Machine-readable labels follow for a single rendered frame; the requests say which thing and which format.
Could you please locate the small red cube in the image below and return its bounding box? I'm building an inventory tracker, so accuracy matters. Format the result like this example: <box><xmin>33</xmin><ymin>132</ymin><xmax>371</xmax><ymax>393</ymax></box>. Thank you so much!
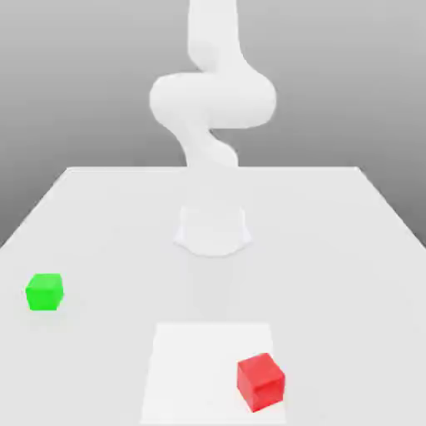
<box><xmin>236</xmin><ymin>352</ymin><xmax>286</xmax><ymax>414</ymax></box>

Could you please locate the small green cube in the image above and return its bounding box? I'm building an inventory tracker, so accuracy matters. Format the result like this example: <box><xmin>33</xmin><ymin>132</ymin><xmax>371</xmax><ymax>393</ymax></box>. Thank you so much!
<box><xmin>25</xmin><ymin>273</ymin><xmax>65</xmax><ymax>312</ymax></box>

